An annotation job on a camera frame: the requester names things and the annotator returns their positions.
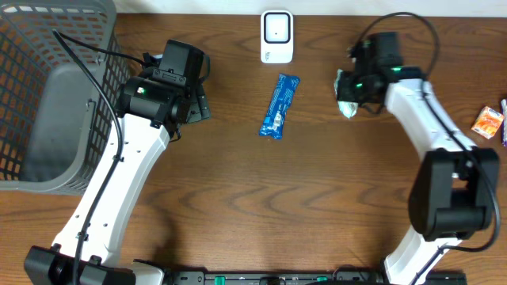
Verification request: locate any teal wet wipes pack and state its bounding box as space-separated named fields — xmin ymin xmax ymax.
xmin=334 ymin=69 xmax=359 ymax=119

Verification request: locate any blue Oreo cookie pack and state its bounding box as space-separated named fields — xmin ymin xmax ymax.
xmin=259 ymin=74 xmax=300 ymax=139

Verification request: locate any pink purple floral packet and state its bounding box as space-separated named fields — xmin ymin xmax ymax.
xmin=501 ymin=98 xmax=507 ymax=147

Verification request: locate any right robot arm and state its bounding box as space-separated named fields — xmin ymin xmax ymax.
xmin=335 ymin=32 xmax=500 ymax=284

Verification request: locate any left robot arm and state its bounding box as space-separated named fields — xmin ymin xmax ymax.
xmin=24 ymin=40 xmax=211 ymax=284

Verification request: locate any grey plastic mesh basket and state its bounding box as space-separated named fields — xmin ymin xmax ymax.
xmin=1 ymin=0 xmax=130 ymax=196

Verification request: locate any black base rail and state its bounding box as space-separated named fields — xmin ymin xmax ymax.
xmin=134 ymin=260 xmax=468 ymax=285

